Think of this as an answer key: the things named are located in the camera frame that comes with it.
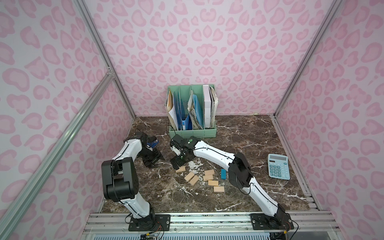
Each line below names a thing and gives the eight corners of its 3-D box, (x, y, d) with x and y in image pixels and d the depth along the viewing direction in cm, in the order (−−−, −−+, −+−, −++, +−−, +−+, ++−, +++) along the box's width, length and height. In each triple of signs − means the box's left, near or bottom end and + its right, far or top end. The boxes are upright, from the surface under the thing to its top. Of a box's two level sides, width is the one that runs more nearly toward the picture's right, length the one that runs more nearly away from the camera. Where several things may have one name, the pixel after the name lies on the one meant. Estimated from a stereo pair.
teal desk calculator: (268, 176, 90) (270, 174, 88) (267, 155, 100) (269, 152, 97) (288, 180, 88) (291, 178, 86) (285, 158, 98) (287, 156, 95)
